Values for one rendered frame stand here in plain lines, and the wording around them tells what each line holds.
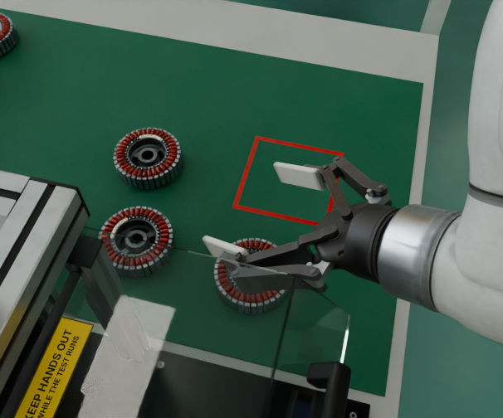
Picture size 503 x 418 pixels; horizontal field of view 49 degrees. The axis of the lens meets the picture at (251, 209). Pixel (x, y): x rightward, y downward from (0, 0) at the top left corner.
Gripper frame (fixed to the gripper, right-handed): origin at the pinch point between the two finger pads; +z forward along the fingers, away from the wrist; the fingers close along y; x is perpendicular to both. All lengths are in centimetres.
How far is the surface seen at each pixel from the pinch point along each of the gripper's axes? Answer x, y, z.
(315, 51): -7, 48, 29
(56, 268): 13.6, -21.8, -3.1
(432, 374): -99, 36, 17
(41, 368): 9.8, -28.3, -6.6
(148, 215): -5.1, -2.4, 23.9
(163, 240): -7.5, -4.3, 19.6
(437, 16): -30, 104, 36
